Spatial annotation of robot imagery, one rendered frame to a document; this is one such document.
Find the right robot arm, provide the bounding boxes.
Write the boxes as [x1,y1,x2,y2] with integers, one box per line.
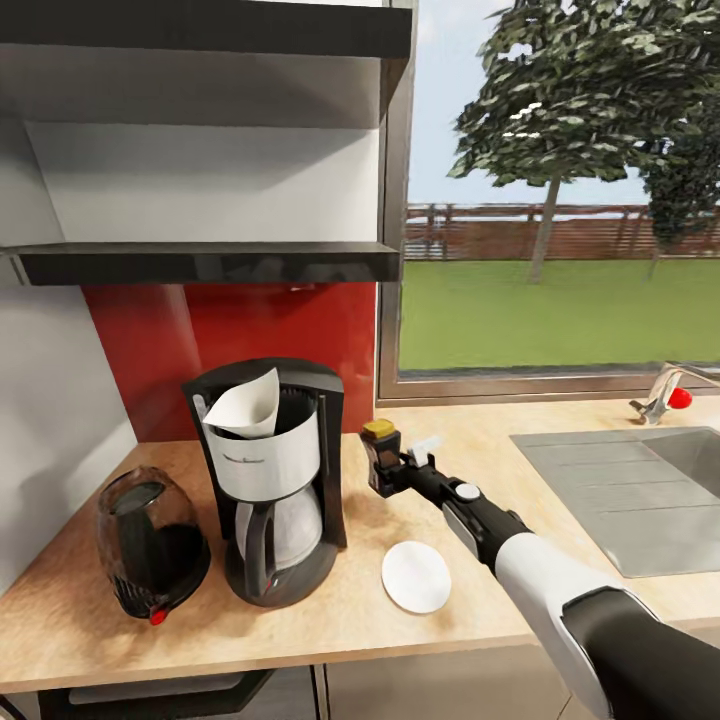
[373,435,720,720]

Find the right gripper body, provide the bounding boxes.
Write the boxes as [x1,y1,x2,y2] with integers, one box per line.
[392,453,440,496]

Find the paper coffee filter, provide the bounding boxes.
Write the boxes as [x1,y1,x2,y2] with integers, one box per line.
[204,367,279,440]

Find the bottle of coffee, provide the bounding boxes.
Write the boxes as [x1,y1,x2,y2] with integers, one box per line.
[359,419,402,499]

